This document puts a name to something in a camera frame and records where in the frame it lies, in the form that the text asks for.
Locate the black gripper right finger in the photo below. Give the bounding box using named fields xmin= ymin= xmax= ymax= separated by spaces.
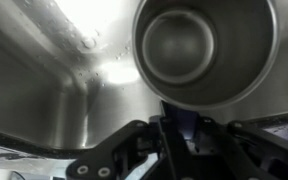
xmin=197 ymin=116 xmax=288 ymax=180

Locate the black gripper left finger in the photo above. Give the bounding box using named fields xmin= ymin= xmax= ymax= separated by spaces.
xmin=66 ymin=117 xmax=171 ymax=180

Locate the stainless steel sink basin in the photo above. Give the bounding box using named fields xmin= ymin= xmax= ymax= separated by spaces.
xmin=0 ymin=0 xmax=288 ymax=151

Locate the blue steel-lined mug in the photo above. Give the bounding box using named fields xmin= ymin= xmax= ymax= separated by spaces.
xmin=132 ymin=0 xmax=279 ymax=112

